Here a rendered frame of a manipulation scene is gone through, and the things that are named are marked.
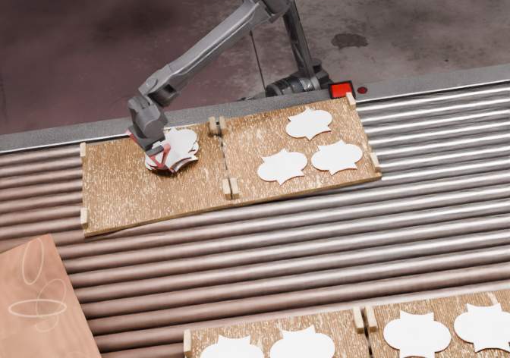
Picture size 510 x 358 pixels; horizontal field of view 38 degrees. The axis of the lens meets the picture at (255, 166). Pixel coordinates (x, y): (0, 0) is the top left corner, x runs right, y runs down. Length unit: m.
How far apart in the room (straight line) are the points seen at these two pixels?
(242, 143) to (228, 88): 1.73
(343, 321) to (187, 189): 0.60
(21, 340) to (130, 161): 0.68
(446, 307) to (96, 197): 0.99
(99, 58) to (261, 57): 0.93
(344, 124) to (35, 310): 1.01
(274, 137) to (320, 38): 2.03
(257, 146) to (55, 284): 0.71
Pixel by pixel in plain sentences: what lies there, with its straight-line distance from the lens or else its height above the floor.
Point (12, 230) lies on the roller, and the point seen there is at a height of 0.92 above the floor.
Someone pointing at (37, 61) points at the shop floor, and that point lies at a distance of 4.43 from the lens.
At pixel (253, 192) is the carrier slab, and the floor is 0.94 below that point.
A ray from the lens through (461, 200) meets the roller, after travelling 2.02.
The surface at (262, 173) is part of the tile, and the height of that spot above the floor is 0.94.
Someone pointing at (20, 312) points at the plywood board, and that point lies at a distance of 1.79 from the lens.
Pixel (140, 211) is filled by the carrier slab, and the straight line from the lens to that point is 2.03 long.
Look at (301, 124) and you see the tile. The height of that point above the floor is 0.94.
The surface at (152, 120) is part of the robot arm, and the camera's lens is 1.89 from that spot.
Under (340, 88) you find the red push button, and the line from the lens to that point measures 2.32.
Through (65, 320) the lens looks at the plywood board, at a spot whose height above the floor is 1.04.
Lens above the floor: 2.40
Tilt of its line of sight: 45 degrees down
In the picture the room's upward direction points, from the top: 9 degrees counter-clockwise
